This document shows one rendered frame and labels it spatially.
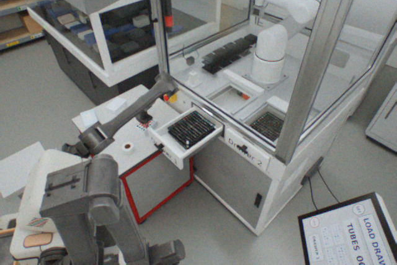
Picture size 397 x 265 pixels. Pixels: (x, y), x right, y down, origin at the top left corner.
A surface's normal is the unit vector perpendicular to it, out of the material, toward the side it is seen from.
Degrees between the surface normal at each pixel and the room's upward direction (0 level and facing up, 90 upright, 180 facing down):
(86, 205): 90
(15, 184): 0
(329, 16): 90
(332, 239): 50
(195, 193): 0
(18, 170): 0
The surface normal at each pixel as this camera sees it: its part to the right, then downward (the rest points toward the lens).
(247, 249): -0.01, -0.73
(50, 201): -0.23, -0.67
